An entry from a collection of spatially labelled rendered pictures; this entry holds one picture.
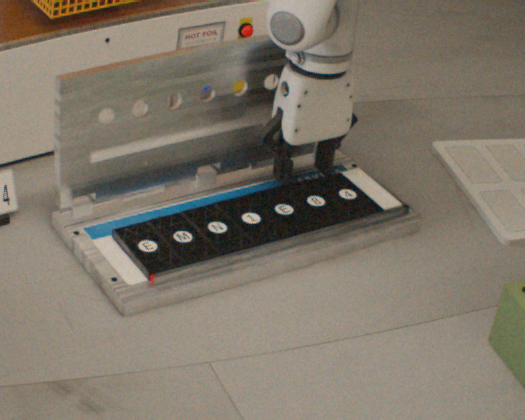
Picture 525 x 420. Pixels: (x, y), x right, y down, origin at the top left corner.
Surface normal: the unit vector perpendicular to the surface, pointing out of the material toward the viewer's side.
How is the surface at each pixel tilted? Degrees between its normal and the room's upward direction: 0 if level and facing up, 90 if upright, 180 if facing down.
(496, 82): 0
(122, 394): 0
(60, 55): 90
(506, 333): 90
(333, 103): 90
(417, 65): 0
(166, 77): 83
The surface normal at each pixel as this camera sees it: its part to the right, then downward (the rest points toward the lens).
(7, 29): 0.11, -0.84
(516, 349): -0.92, 0.11
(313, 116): 0.54, 0.50
